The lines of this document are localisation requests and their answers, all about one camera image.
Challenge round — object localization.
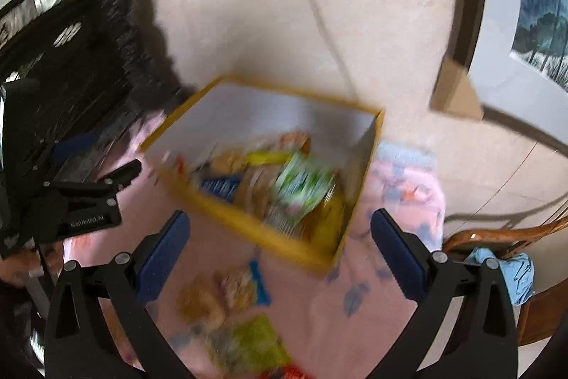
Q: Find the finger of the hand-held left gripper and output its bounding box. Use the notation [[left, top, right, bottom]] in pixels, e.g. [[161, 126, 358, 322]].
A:
[[44, 159, 143, 238], [48, 130, 102, 167]]

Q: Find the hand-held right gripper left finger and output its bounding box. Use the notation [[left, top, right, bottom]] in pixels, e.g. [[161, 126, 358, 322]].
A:
[[44, 209, 192, 379]]

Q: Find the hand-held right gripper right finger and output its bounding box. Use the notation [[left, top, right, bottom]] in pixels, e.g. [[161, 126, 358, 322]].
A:
[[370, 208, 518, 379]]

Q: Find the blue snack packet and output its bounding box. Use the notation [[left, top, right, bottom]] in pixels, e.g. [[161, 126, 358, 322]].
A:
[[199, 176, 243, 201]]

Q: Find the yellow cardboard box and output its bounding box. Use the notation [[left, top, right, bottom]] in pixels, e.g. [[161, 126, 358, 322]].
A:
[[138, 74, 386, 273]]

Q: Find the yellow sausage stick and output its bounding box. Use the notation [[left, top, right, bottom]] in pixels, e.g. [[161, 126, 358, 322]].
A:
[[245, 149, 294, 167]]

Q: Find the orange crispy snack packet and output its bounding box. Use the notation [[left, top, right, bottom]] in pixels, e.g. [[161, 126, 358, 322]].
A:
[[279, 131, 312, 152]]

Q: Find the person's left hand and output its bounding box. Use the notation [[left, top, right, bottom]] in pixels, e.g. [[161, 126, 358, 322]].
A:
[[0, 248, 63, 287]]

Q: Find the carved dark wood furniture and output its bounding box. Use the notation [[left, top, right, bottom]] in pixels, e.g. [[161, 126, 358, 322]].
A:
[[0, 0, 200, 184]]

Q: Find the brown snack packet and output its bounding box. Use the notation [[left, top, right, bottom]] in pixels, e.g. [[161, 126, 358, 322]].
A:
[[177, 258, 272, 327]]

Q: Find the light blue cloth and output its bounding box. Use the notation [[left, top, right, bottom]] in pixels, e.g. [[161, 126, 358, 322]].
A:
[[464, 247, 535, 306]]

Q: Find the yellow green snack packet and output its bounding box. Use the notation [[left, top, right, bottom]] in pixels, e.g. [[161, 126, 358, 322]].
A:
[[208, 314, 290, 372]]

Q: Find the wooden chair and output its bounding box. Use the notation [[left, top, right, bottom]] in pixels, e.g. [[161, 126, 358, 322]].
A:
[[441, 215, 568, 346]]

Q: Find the cardboard corner protector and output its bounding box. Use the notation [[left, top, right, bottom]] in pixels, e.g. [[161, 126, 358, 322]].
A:
[[428, 56, 484, 121]]

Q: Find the framed landscape painting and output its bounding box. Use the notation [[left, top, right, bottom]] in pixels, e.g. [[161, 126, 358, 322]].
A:
[[444, 0, 568, 149]]

